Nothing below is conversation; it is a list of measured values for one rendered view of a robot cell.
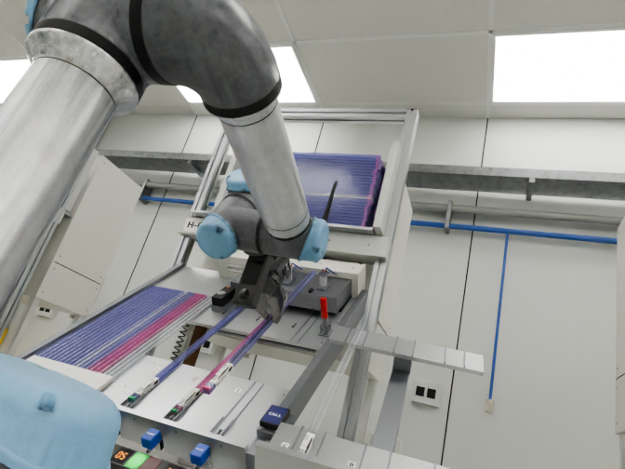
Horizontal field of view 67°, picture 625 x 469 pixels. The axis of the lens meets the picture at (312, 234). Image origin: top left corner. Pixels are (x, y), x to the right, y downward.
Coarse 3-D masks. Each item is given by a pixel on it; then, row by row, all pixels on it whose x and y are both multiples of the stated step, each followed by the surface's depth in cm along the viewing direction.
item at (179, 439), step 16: (128, 416) 94; (144, 416) 92; (128, 432) 95; (144, 432) 93; (176, 432) 90; (192, 432) 88; (208, 432) 88; (160, 448) 93; (176, 448) 91; (192, 448) 89; (224, 448) 86; (240, 448) 84; (208, 464) 90; (224, 464) 87; (240, 464) 86
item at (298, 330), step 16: (176, 272) 166; (192, 272) 166; (208, 272) 165; (176, 288) 153; (192, 288) 153; (208, 288) 152; (208, 320) 132; (240, 320) 132; (256, 320) 132; (288, 320) 131; (304, 320) 131; (320, 320) 131; (336, 320) 131; (240, 336) 133; (272, 336) 124; (288, 336) 123; (304, 336) 123; (320, 336) 123
